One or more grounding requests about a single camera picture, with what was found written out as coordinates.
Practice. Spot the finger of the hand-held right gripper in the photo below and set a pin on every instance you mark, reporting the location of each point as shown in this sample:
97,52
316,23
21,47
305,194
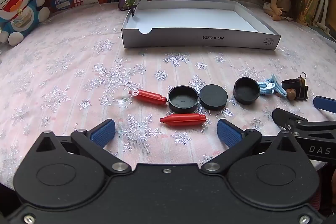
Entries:
284,117
325,103

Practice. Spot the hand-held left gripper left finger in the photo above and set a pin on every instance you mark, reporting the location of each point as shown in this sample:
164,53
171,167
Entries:
103,132

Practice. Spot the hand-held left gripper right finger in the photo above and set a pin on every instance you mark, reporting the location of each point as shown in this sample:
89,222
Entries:
228,132

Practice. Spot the brown nut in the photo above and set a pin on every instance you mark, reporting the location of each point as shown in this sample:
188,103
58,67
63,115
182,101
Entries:
291,94

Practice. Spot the black binder clip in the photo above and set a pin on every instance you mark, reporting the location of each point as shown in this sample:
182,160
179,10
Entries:
134,10
303,90

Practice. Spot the light blue hair clip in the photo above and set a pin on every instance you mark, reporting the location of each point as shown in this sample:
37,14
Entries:
281,91
266,86

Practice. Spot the black round cap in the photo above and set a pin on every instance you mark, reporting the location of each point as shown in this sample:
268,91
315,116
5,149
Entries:
183,102
290,82
246,91

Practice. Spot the black round lid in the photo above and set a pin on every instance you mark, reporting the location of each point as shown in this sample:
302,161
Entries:
213,96

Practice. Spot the clear round plastic lid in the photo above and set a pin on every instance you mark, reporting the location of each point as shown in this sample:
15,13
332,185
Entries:
119,97

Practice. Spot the white cardboard box tray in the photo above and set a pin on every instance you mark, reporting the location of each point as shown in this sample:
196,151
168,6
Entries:
189,16

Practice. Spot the pink snowflake tablecloth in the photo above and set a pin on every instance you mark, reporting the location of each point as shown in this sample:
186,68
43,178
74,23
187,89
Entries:
65,69

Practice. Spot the blue cat plush toy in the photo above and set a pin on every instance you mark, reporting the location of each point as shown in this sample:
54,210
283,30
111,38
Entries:
15,3

